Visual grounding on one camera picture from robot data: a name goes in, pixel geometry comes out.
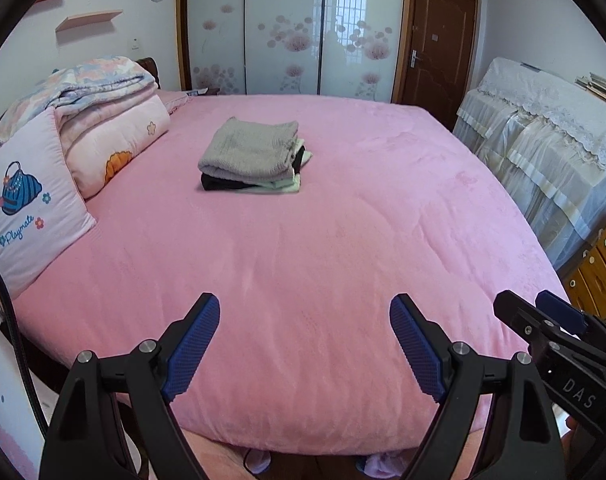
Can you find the white printed pillow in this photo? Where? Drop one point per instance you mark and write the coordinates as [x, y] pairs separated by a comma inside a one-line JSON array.
[[28, 200]]

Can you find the stack of books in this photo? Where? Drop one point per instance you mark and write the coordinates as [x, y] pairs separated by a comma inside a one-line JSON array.
[[600, 87]]

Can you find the pink wall shelf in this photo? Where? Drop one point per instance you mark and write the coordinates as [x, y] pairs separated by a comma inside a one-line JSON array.
[[88, 20]]

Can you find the grey knit cardigan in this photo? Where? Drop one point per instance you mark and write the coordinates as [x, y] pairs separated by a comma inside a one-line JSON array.
[[248, 150]]

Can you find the brown wooden door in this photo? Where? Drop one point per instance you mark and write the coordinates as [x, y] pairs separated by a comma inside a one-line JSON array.
[[438, 60]]

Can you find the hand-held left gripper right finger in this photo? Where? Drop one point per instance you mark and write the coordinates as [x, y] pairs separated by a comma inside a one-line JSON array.
[[418, 350]]

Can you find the lilac cloth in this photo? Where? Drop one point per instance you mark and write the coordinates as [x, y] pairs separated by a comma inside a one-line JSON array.
[[383, 467]]

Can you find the bed with pink cover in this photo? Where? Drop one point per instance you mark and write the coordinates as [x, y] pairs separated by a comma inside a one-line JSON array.
[[333, 235]]

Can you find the floral sliding door wardrobe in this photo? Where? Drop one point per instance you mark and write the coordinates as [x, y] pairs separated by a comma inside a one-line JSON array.
[[283, 20]]

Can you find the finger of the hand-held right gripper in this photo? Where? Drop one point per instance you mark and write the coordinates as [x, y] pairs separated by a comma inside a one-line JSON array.
[[518, 315], [560, 310]]

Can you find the white bedside cabinet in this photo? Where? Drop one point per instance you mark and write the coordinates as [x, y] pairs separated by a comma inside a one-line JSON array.
[[3, 385]]

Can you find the white lace covered furniture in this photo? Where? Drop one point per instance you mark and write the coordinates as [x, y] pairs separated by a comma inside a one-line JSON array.
[[543, 150]]

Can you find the white wall socket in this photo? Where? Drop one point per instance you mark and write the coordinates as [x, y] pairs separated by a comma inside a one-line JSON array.
[[134, 44]]

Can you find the green and black folded garment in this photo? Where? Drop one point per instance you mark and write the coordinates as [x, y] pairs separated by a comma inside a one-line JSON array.
[[223, 185]]

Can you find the pink flower pillow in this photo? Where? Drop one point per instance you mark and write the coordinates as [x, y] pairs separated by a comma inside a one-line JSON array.
[[118, 145]]

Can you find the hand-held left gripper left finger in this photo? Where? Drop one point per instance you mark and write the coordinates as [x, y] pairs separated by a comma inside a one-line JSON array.
[[193, 350]]

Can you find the wooden drawer cabinet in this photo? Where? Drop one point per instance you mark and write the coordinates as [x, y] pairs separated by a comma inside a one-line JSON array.
[[603, 265]]

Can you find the floral folded quilt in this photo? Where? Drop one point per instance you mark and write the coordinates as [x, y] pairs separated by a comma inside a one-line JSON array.
[[93, 80]]

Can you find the wooden bed headboard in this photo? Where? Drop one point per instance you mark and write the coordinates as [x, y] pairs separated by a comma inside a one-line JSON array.
[[148, 67]]

